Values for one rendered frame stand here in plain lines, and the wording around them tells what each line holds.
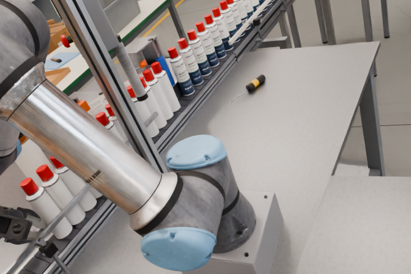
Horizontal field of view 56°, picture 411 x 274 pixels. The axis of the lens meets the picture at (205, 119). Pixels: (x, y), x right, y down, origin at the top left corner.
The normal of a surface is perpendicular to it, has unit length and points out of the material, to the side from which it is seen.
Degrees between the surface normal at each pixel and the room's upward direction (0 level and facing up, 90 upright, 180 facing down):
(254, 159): 0
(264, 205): 2
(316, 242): 0
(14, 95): 114
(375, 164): 90
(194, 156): 8
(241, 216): 74
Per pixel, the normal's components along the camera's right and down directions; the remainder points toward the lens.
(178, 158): -0.26, -0.88
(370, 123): -0.47, 0.60
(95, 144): 0.55, -0.23
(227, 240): 0.04, 0.23
